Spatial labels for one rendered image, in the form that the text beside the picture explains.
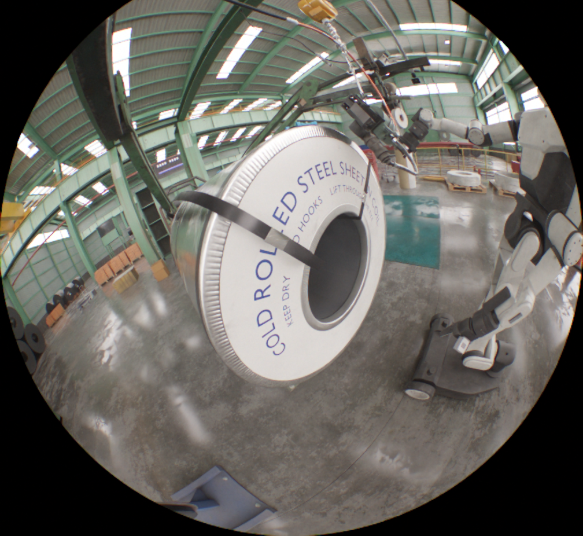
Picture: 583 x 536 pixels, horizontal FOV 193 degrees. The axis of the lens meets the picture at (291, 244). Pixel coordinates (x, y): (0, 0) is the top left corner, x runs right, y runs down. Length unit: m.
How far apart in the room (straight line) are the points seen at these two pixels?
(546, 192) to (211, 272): 0.90
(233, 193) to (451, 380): 1.33
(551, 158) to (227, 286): 0.93
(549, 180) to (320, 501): 1.59
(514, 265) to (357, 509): 1.34
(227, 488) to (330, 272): 1.69
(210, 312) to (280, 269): 0.22
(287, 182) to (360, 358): 1.22
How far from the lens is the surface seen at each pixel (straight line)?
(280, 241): 0.39
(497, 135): 0.96
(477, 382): 1.31
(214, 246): 0.37
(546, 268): 0.59
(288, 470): 1.33
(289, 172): 0.49
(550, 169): 0.67
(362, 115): 0.71
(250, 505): 1.49
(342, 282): 1.05
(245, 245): 0.40
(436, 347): 1.25
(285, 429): 1.31
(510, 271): 0.75
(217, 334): 0.46
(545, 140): 0.67
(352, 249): 1.03
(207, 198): 0.39
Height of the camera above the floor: 1.25
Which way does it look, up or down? 25 degrees down
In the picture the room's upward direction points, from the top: 18 degrees counter-clockwise
